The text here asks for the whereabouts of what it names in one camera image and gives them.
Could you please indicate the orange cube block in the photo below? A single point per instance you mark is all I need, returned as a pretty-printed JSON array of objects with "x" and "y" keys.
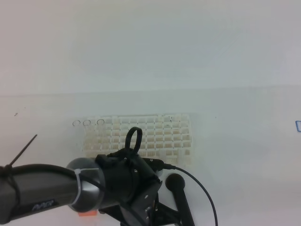
[{"x": 88, "y": 214}]

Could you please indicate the clear test tube right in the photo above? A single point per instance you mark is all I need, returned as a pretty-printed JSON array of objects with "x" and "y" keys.
[{"x": 101, "y": 127}]

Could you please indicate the clear test tube leftmost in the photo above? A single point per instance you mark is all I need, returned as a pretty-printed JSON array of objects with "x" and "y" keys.
[{"x": 77, "y": 126}]

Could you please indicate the white test tube rack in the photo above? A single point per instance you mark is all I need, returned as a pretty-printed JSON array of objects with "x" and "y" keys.
[{"x": 166, "y": 137}]

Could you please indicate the clear test tube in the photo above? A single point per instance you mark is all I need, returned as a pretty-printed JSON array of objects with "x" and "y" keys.
[
  {"x": 77, "y": 126},
  {"x": 88, "y": 127},
  {"x": 101, "y": 127}
]

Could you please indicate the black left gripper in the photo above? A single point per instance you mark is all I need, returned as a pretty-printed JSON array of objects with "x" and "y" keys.
[{"x": 135, "y": 181}]

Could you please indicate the black round-headed stand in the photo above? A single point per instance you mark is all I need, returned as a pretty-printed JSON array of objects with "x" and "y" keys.
[{"x": 176, "y": 184}]

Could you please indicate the clear test tube middle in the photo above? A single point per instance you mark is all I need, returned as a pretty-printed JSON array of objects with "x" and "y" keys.
[{"x": 88, "y": 127}]

